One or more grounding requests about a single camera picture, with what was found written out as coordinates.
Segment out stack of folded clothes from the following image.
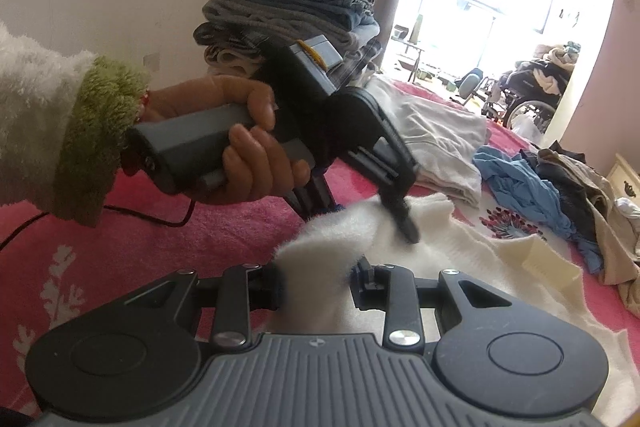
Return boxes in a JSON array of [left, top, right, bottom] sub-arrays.
[[194, 0, 383, 90]]

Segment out black wheelchair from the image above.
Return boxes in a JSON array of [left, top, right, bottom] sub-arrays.
[[482, 57, 571, 130]]

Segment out white hoodie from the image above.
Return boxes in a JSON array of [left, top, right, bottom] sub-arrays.
[[367, 74, 488, 208]]

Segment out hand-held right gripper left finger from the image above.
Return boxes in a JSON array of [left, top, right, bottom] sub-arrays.
[[125, 263, 286, 350]]

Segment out white deer embroidered sweater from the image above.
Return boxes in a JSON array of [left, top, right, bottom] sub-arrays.
[[275, 192, 631, 427]]

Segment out cream nightstand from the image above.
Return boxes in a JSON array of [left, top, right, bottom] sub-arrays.
[[607, 152, 640, 202]]

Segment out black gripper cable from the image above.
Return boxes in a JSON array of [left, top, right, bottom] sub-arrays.
[[0, 197, 198, 253]]

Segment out blue shirt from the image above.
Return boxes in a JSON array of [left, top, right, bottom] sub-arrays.
[[472, 144, 606, 275]]

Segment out beige pants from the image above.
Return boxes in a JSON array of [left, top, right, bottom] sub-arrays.
[[537, 147, 640, 308]]

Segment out white plastic bag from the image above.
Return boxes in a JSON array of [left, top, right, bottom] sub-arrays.
[[512, 112, 546, 142]]

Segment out dark navy trousers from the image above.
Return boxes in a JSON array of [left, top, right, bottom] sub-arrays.
[[520, 147, 608, 258]]

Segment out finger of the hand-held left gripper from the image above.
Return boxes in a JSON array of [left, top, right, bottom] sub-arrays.
[[284, 174, 347, 222], [347, 146, 422, 244]]

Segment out heap of jackets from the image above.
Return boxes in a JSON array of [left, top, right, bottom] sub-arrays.
[[530, 39, 583, 68]]

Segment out pink flower print blanket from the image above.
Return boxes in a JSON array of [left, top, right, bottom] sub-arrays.
[[0, 77, 640, 408]]

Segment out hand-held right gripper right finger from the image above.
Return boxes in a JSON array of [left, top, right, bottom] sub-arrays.
[[350, 259, 513, 350]]

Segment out white shirt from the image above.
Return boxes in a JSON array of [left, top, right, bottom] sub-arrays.
[[612, 197, 640, 258]]

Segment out person's left hand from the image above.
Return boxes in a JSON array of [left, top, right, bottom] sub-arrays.
[[145, 74, 311, 205]]

